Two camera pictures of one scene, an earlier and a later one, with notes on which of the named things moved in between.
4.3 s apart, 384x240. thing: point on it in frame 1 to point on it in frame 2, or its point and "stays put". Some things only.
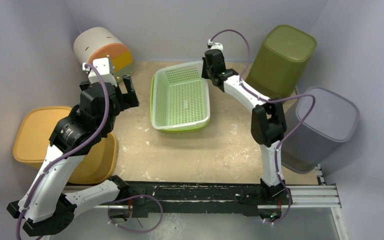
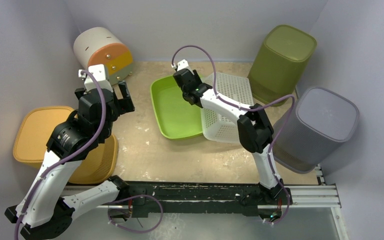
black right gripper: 213,62 to 183,78
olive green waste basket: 278,67 stays put
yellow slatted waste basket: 33,141 stays put
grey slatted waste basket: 332,124 stays put
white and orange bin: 101,42 stays put
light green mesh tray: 180,96 to 217,127
